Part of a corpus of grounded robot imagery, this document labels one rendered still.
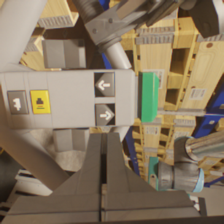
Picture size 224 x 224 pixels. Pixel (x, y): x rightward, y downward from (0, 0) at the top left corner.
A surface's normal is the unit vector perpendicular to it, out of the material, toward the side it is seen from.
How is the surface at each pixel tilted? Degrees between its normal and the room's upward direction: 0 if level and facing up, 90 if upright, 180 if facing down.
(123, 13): 100
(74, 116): 74
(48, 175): 67
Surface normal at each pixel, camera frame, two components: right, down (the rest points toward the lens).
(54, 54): 0.33, 0.24
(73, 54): -0.26, 0.26
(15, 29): 0.13, 0.33
